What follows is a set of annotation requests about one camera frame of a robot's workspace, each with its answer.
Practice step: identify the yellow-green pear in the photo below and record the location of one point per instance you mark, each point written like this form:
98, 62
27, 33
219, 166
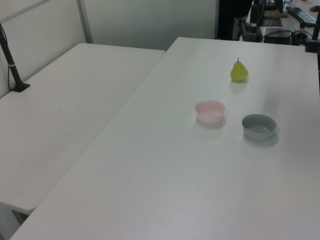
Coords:
238, 72

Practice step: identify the pink plastic bowl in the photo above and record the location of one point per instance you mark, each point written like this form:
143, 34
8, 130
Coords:
210, 115

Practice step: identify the grey plastic bowl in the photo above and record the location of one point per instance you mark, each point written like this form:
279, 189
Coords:
258, 128

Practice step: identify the white side table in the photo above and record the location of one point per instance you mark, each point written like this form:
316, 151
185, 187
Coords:
62, 112

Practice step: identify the black office chair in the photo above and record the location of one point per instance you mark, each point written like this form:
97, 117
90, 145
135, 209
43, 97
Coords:
230, 18

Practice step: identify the black electronics box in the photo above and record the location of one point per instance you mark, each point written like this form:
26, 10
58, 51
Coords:
277, 35

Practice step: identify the black clamp with pole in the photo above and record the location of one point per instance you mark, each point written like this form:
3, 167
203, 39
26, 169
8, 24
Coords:
312, 43

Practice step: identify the black keyboard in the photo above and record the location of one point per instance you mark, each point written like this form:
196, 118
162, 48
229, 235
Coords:
301, 15

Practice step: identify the black computer mouse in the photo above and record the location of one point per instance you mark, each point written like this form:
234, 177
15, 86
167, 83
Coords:
314, 8

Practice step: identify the grey partition post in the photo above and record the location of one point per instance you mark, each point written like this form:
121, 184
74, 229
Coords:
85, 21

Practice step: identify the black camera pole with clamp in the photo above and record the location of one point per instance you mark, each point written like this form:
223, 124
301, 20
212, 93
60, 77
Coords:
11, 66

